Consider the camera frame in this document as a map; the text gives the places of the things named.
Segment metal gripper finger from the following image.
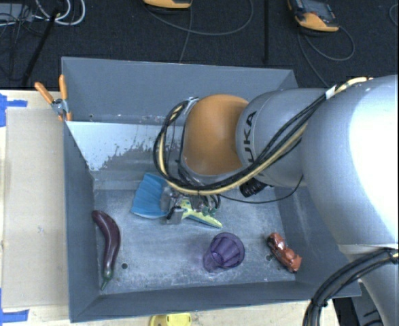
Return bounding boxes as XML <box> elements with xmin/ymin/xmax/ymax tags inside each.
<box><xmin>160</xmin><ymin>185</ymin><xmax>174</xmax><ymax>214</ymax></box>
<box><xmin>165</xmin><ymin>206</ymin><xmax>186</xmax><ymax>225</ymax></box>

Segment grey metal bin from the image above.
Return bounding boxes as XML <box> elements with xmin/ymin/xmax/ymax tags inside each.
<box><xmin>60</xmin><ymin>56</ymin><xmax>362</xmax><ymax>323</ymax></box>

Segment clear purple cup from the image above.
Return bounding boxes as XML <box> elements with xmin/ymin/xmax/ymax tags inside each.
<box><xmin>203</xmin><ymin>232</ymin><xmax>247</xmax><ymax>274</ymax></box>

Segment purple toy eggplant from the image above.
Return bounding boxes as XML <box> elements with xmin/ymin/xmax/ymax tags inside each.
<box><xmin>90</xmin><ymin>209</ymin><xmax>122</xmax><ymax>292</ymax></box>

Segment red-brown toy car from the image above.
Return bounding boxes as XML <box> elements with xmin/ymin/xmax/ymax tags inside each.
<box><xmin>266</xmin><ymin>232</ymin><xmax>303</xmax><ymax>274</ymax></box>

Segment pale wood board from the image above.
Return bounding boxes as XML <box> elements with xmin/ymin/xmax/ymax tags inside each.
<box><xmin>1</xmin><ymin>107</ymin><xmax>70</xmax><ymax>309</ymax></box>

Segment black cylinder on white bracket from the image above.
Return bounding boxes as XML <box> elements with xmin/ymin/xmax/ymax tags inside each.
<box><xmin>239</xmin><ymin>178</ymin><xmax>267</xmax><ymax>198</ymax></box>

